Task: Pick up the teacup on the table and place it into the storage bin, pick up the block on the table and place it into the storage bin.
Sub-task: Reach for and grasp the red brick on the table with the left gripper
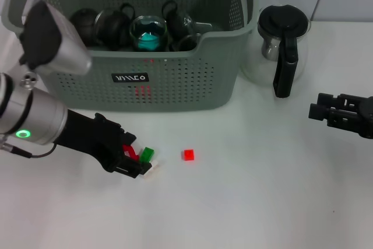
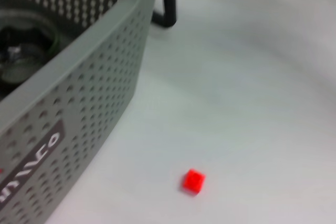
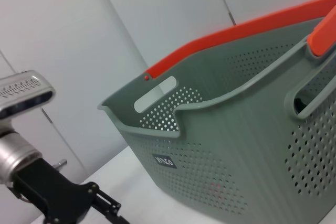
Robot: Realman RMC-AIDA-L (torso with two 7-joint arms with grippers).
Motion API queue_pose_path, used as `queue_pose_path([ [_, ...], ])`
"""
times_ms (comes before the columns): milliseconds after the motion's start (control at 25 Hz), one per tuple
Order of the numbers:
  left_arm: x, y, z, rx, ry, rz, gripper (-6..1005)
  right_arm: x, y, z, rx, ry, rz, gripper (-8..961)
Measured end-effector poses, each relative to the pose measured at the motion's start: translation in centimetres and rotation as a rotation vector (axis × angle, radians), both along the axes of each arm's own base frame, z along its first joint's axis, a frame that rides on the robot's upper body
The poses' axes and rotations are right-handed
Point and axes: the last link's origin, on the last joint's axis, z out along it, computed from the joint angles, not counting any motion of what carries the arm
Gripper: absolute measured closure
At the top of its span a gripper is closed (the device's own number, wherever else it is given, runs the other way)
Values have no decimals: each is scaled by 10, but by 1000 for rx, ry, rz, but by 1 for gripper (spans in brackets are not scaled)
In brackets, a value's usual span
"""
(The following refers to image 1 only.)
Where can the dark red toy brick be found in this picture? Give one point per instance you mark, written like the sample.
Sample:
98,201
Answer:
129,150

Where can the grey perforated storage bin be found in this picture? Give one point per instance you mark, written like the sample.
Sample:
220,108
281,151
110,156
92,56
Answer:
189,85

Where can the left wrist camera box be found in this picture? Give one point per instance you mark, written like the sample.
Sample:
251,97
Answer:
55,42

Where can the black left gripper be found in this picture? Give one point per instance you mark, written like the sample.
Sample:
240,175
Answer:
93,138

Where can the teal square toy plate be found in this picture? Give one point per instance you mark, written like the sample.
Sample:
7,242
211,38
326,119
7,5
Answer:
148,42

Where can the glass teacup black sleeve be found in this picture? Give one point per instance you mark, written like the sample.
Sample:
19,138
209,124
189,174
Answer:
177,21
186,43
112,26
148,24

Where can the glass carafe black lid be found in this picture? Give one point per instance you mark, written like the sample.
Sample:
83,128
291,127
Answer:
285,21

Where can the green toy brick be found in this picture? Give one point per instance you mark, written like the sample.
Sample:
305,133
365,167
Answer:
148,154

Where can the black clay teapot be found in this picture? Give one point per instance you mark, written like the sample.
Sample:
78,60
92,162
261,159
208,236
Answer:
84,23

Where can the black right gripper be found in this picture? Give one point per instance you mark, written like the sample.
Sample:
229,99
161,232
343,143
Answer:
367,117

